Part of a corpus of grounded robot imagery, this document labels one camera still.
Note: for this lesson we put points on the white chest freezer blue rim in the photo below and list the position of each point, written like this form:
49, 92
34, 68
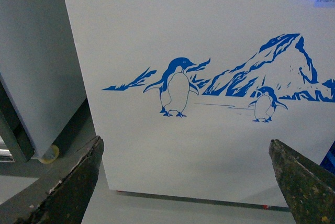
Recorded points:
188, 94

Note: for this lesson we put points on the grey metal cabinet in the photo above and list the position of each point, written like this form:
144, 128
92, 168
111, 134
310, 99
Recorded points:
40, 69

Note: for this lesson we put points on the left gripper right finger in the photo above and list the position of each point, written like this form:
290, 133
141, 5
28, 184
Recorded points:
307, 187

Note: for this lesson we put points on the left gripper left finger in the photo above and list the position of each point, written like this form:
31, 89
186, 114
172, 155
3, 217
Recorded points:
62, 195

